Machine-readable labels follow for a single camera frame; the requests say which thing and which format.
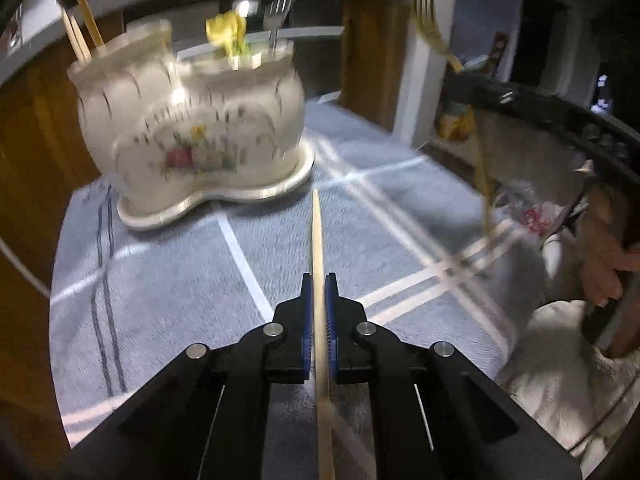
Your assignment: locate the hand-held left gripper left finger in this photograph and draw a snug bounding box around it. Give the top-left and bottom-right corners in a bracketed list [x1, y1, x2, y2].
[65, 272, 315, 480]

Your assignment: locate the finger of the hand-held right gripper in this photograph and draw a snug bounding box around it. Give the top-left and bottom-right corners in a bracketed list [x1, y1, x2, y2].
[444, 71, 592, 147]

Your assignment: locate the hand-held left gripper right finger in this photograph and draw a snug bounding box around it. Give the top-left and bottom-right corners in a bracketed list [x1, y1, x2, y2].
[324, 272, 583, 480]

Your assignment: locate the wooden chopstick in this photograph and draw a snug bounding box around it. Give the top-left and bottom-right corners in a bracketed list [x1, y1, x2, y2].
[311, 188, 335, 480]
[71, 0, 106, 50]
[60, 6, 92, 62]

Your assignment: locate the gold metal fork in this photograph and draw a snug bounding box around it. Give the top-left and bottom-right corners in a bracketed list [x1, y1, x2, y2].
[411, 0, 497, 236]

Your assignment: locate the cream ceramic utensil holder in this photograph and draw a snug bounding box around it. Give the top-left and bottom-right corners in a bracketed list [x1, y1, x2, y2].
[67, 19, 317, 233]

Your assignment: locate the silver metal fork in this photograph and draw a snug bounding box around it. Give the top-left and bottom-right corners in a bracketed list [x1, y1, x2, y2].
[263, 0, 296, 58]

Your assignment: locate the yellow plastic utensil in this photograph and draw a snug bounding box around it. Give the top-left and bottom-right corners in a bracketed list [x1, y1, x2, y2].
[206, 10, 250, 58]

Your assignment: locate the person's right hand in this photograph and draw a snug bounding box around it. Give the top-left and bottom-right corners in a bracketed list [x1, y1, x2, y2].
[575, 180, 636, 311]

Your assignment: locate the yellow bag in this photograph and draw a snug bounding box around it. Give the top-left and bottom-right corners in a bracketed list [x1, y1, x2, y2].
[437, 104, 477, 142]

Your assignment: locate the plastic bag red print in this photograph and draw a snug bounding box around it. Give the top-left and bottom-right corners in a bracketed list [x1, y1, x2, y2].
[510, 185, 567, 242]

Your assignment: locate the wooden base cabinet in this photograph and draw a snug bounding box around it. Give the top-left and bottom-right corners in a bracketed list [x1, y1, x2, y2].
[0, 10, 126, 311]
[340, 0, 416, 133]

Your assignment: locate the blue grey striped tablecloth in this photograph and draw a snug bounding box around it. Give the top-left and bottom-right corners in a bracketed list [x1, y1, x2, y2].
[49, 97, 546, 448]

